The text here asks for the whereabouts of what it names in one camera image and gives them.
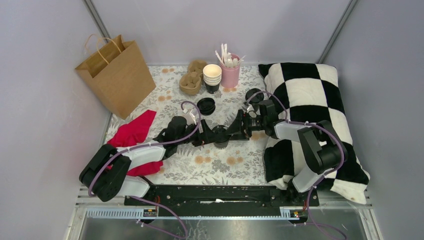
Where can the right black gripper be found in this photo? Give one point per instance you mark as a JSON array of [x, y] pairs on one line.
[[240, 130]]

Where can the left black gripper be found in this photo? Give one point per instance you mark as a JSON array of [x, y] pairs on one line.
[[207, 139]]

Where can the black cup lid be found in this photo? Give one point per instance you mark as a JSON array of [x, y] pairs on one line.
[[219, 132], [254, 94]]

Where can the stack of black lids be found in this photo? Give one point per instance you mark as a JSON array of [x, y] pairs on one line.
[[206, 106]]

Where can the black paper coffee cup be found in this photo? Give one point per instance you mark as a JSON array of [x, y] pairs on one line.
[[254, 96]]

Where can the brown paper bag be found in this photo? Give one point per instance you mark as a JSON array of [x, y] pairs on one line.
[[118, 75]]

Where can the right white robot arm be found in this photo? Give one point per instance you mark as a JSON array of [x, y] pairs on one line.
[[322, 149]]

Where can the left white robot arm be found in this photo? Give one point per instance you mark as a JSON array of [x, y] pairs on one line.
[[107, 173]]

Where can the floral table mat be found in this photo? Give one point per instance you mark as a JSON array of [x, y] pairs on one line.
[[240, 163]]

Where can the pink straw holder cup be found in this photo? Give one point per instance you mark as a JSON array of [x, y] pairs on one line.
[[229, 76]]

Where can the brown cardboard cup carrier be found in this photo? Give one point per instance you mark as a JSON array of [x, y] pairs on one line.
[[191, 82]]

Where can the stack of paper cups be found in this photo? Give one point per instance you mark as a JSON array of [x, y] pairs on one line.
[[212, 76]]

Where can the wrapped paper straws bundle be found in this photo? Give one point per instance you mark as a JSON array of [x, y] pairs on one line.
[[227, 59]]

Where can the red cloth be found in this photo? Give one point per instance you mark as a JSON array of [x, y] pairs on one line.
[[133, 133]]

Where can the black white checkered pillow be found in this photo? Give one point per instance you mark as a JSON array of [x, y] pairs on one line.
[[309, 92]]

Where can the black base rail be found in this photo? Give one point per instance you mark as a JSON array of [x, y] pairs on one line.
[[225, 201]]

